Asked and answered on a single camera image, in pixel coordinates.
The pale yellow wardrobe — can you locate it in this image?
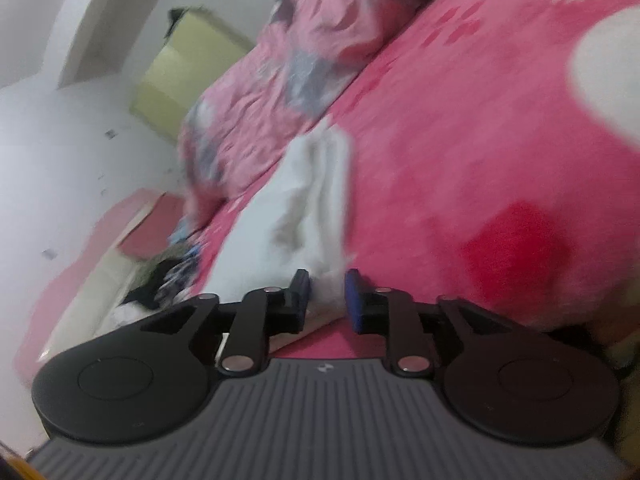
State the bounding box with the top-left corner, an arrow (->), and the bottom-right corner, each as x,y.
130,7 -> 253,146

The green patterned garment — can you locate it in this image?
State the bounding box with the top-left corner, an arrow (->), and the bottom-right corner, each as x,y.
135,245 -> 188,288

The black garment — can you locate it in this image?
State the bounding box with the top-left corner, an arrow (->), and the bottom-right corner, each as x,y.
122,259 -> 183,308

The pink floral bed sheet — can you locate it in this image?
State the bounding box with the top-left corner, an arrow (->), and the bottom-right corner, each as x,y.
187,0 -> 640,358

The pink white headboard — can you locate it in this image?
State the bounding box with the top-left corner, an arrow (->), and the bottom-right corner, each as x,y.
15,189 -> 173,391

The plaid shirt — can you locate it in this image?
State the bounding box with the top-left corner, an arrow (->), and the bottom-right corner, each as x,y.
157,247 -> 201,306

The white sweatshirt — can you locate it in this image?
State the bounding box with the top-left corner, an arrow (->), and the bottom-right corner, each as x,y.
202,127 -> 357,331

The white shirt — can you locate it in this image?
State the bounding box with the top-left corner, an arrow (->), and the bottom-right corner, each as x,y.
107,302 -> 151,331

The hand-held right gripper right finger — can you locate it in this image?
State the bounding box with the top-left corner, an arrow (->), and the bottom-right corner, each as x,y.
346,268 -> 516,377

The pink grey floral duvet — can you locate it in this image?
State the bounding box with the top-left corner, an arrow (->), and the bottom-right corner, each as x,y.
177,0 -> 481,231

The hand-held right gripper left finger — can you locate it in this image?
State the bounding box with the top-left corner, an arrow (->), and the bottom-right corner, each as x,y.
141,269 -> 312,376

